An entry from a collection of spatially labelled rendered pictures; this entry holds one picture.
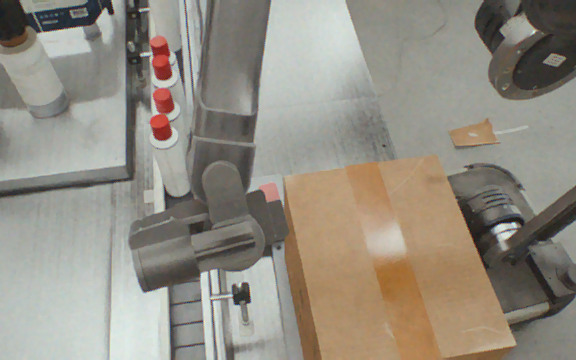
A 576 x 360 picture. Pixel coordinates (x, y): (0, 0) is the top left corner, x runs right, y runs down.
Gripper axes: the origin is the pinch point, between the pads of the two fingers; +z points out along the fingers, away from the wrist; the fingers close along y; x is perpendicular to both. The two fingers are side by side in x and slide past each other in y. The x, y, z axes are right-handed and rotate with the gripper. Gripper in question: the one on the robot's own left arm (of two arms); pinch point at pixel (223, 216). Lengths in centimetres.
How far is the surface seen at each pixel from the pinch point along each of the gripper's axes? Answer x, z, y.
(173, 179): -4.6, 33.2, 6.3
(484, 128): 14, 141, -117
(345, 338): 17.8, -7.3, -10.5
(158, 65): -25.5, 32.2, 3.3
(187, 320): 18.9, 22.3, 9.9
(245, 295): 15.2, 13.9, -0.5
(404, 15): -44, 190, -116
